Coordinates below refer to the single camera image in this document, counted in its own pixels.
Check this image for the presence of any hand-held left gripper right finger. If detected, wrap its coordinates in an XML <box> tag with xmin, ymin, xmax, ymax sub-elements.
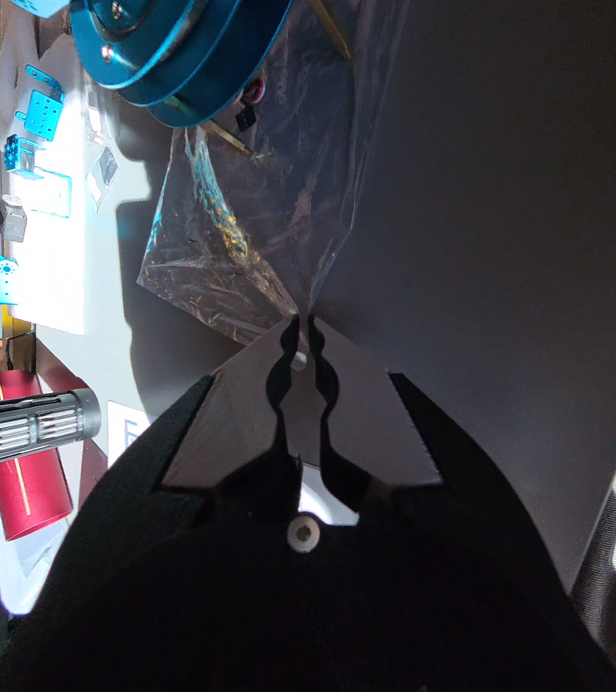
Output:
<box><xmin>308</xmin><ymin>315</ymin><xmax>445</xmax><ymax>513</ymax></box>

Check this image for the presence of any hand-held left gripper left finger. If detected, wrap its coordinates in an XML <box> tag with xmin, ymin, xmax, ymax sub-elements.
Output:
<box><xmin>152</xmin><ymin>315</ymin><xmax>302</xmax><ymax>515</ymax></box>

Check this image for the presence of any clear plastic bag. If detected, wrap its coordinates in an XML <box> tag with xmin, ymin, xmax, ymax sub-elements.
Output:
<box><xmin>137</xmin><ymin>0</ymin><xmax>411</xmax><ymax>347</ymax></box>

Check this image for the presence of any blue toy robot arm base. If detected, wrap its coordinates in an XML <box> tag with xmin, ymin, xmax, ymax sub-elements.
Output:
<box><xmin>8</xmin><ymin>0</ymin><xmax>354</xmax><ymax>158</ymax></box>

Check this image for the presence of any printed instruction sheet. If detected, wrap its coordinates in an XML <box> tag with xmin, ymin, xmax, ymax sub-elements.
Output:
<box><xmin>107</xmin><ymin>400</ymin><xmax>153</xmax><ymax>460</ymax></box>

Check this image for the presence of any grey screwdriver bit holder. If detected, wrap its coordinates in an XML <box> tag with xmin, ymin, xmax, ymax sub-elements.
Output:
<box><xmin>0</xmin><ymin>387</ymin><xmax>103</xmax><ymax>475</ymax></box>

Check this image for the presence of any red cylindrical case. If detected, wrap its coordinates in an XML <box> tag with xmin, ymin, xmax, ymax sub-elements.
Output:
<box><xmin>0</xmin><ymin>369</ymin><xmax>74</xmax><ymax>542</ymax></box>

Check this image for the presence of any white foam sheet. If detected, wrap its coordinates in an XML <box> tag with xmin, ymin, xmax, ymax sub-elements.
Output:
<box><xmin>0</xmin><ymin>0</ymin><xmax>152</xmax><ymax>336</ymax></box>

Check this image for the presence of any pile of small screw bags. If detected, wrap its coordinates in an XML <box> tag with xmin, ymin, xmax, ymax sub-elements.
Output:
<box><xmin>83</xmin><ymin>89</ymin><xmax>122</xmax><ymax>214</ymax></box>

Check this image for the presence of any silver servo motor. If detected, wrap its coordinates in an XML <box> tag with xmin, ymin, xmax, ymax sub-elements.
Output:
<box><xmin>0</xmin><ymin>194</ymin><xmax>28</xmax><ymax>243</ymax></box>

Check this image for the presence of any blue rounded servo bracket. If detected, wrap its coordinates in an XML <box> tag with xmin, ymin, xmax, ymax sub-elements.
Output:
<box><xmin>0</xmin><ymin>253</ymin><xmax>19</xmax><ymax>306</ymax></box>

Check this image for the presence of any blue shallow U bracket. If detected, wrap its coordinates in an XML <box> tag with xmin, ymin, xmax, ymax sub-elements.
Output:
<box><xmin>32</xmin><ymin>168</ymin><xmax>73</xmax><ymax>219</ymax></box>

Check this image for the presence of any blue perforated servo bracket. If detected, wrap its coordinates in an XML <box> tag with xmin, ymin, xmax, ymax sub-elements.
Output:
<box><xmin>4</xmin><ymin>134</ymin><xmax>41</xmax><ymax>179</ymax></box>

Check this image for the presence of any blue long U bracket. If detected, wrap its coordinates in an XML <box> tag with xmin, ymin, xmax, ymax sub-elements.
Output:
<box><xmin>16</xmin><ymin>65</ymin><xmax>65</xmax><ymax>147</ymax></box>

